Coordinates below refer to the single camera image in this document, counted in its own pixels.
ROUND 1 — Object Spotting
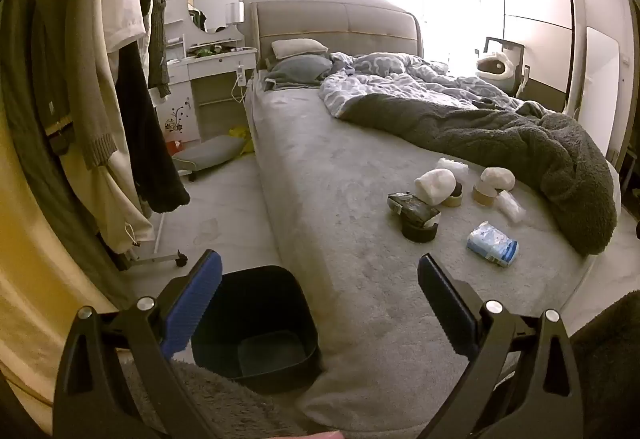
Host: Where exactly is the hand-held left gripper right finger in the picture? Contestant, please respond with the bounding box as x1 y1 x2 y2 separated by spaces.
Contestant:
417 253 583 439

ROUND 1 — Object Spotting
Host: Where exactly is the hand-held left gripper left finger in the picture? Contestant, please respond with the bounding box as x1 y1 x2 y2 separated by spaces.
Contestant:
52 249 223 439

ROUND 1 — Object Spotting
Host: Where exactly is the black trash bin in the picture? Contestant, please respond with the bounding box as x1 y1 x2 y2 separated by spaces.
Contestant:
190 265 323 395

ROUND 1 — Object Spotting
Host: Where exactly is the black tape roll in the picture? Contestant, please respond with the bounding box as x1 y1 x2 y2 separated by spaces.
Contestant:
401 219 438 244

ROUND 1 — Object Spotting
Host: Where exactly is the blue white tissue packet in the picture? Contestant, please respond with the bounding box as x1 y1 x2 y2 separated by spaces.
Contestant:
466 221 520 268

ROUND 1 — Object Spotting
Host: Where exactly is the black plastic packet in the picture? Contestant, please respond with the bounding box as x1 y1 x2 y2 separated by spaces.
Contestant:
387 191 441 227

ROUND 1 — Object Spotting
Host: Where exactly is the clear bubble wrap roll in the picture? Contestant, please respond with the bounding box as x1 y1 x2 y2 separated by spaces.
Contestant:
495 190 526 224

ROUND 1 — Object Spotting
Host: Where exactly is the large white paper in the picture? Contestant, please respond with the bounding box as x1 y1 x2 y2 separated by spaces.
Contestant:
414 168 457 207

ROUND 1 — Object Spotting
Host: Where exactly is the white ribbed bubble wrap piece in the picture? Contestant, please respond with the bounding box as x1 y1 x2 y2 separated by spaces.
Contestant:
436 158 470 180

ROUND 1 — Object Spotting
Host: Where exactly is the small white paper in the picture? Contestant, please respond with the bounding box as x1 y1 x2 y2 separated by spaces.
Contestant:
480 166 516 194

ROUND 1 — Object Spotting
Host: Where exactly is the white wheeled clothes rack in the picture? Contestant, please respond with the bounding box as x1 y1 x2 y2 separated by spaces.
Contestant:
117 213 188 270

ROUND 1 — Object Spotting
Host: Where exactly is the person's grey fleece clothing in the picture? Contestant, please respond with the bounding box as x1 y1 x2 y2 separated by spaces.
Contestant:
570 289 640 439
120 359 311 439

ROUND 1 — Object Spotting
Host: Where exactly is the grey cushioned stool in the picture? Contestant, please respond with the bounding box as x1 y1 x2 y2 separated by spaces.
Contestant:
172 136 247 182

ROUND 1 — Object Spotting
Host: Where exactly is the grey bed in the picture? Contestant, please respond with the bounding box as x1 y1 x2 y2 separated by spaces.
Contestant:
247 69 623 432

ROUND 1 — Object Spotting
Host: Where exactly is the black fleece garment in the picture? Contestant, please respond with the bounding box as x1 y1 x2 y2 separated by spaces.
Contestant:
117 41 191 214

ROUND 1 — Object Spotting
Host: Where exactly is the yellow plastic bag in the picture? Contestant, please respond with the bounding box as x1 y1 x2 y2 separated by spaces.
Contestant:
229 126 255 154

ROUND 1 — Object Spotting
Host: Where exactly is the dark grey fleece blanket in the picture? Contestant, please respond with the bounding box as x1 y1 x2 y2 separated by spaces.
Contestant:
340 94 618 256

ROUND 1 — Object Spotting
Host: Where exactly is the grey white patterned duvet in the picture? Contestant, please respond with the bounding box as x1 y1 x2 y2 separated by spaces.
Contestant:
319 51 556 120

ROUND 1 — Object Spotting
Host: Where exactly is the white dressing table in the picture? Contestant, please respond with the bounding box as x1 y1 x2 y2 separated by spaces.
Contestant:
162 0 258 144

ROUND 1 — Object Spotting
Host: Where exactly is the white cat bed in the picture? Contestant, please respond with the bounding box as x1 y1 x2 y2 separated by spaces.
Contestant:
475 51 516 82

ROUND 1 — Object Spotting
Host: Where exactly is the grey pillow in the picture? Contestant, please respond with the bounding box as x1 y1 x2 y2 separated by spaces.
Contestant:
263 55 333 90

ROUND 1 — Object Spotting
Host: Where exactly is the beige knit sweater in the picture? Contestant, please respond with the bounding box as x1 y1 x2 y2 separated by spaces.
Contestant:
32 0 118 170

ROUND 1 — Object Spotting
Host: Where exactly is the white door panel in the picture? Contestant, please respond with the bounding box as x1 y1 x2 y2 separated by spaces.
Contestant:
570 26 621 160

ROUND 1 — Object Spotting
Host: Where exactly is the dark knit cardigan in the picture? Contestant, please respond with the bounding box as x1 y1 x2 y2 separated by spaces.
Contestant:
135 0 172 98

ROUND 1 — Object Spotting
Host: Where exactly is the beige pillow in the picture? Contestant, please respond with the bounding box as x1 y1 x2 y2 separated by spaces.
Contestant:
271 39 329 60

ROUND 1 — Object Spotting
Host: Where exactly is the olive green jacket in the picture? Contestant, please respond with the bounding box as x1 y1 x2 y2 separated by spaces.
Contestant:
0 0 121 310

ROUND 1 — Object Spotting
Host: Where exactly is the mirrored wardrobe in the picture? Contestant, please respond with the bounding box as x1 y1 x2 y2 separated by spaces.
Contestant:
477 0 586 104

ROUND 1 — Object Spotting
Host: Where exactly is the grey upholstered headboard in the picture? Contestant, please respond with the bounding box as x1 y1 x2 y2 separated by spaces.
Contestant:
249 1 423 70

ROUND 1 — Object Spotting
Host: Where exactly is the cream drawstring garment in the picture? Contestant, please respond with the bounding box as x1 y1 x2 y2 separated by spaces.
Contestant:
65 139 156 255

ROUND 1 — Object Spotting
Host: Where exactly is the white charger with cable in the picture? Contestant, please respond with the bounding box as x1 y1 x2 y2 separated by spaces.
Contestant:
231 64 248 104

